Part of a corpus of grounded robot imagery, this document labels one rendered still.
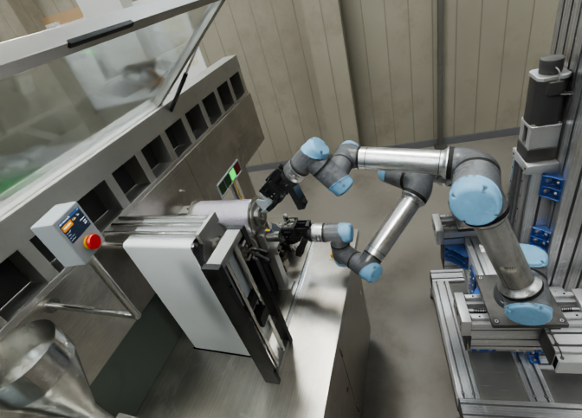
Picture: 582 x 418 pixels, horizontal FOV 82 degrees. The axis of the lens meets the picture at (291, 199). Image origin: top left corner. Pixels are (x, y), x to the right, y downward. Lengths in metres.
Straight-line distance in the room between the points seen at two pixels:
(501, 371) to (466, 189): 1.25
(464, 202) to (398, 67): 2.85
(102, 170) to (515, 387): 1.90
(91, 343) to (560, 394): 1.85
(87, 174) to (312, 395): 0.94
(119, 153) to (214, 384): 0.83
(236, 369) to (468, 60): 3.33
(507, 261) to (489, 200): 0.23
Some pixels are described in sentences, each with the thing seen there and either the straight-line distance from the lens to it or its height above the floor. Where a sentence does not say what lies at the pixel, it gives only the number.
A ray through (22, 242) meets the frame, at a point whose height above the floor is 1.58.
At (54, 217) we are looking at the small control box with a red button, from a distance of 0.72.
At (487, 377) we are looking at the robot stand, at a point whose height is 0.21.
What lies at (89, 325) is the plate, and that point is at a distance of 1.19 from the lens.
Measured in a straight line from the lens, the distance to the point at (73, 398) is 0.86.
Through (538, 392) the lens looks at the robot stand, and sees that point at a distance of 1.99.
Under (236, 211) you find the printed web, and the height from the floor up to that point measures 1.30.
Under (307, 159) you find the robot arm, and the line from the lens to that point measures 1.01.
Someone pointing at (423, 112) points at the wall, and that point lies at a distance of 3.89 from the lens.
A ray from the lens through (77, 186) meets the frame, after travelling 1.13.
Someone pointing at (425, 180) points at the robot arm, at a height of 1.22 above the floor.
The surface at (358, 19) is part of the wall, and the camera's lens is 3.58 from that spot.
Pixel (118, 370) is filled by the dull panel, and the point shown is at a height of 1.08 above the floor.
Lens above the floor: 1.96
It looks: 33 degrees down
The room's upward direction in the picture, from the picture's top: 17 degrees counter-clockwise
